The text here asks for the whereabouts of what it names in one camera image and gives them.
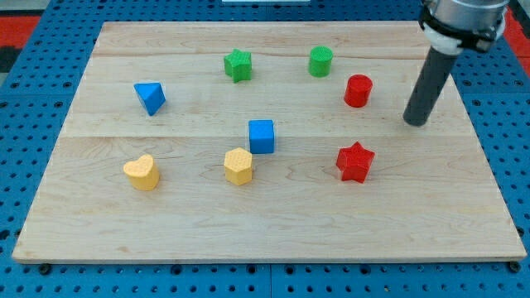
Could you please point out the red cylinder block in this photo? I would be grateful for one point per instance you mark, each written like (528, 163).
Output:
(358, 90)

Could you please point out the green cylinder block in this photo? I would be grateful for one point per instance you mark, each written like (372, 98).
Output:
(320, 61)

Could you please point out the blue cube block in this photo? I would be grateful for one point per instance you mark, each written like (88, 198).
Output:
(261, 136)

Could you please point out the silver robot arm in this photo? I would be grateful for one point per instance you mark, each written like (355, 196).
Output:
(451, 26)

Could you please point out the red star block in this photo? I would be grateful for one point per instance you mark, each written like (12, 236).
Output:
(354, 162)

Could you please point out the light wooden board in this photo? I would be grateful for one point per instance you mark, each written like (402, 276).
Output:
(430, 195)

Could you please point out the yellow heart block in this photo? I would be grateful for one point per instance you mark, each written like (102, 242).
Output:
(143, 173)

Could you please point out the blue triangle block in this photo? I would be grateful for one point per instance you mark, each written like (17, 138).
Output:
(151, 96)

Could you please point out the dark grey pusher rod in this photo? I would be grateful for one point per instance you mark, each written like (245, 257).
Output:
(430, 82)

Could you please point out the green star block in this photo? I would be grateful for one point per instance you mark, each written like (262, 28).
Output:
(238, 65)

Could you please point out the yellow hexagon block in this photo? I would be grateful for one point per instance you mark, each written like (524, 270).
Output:
(238, 166)

